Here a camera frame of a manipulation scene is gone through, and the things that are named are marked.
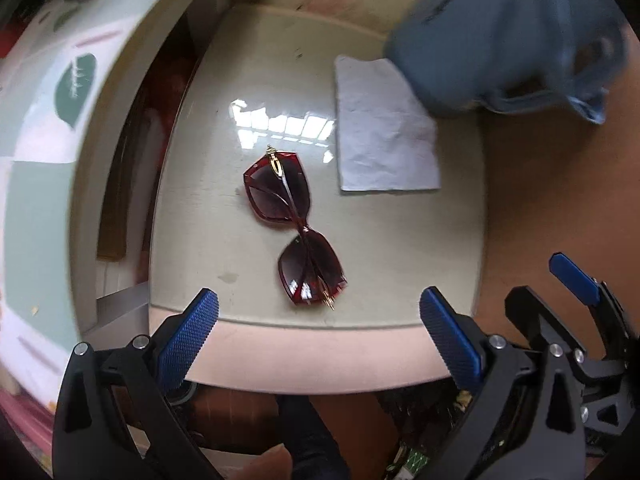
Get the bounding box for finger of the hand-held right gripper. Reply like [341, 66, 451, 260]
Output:
[504, 286, 634, 434]
[548, 253, 640, 359]

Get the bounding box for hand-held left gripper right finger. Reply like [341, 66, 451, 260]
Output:
[419, 286, 587, 480]

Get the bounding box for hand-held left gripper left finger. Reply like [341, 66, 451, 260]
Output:
[51, 287, 223, 480]

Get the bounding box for white tissue paper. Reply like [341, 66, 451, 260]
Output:
[333, 55, 442, 192]

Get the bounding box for person's left hand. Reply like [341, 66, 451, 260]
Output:
[235, 445, 294, 480]

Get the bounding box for wooden cabinet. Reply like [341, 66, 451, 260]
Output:
[472, 20, 640, 322]

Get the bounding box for beige low table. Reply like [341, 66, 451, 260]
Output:
[149, 2, 489, 397]

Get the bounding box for red sunglasses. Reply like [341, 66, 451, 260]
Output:
[243, 145, 349, 311]

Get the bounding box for patterned tablecloth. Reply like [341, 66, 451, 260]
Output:
[0, 0, 231, 402]

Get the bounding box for large blue thermos jug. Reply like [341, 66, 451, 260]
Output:
[384, 0, 627, 127]

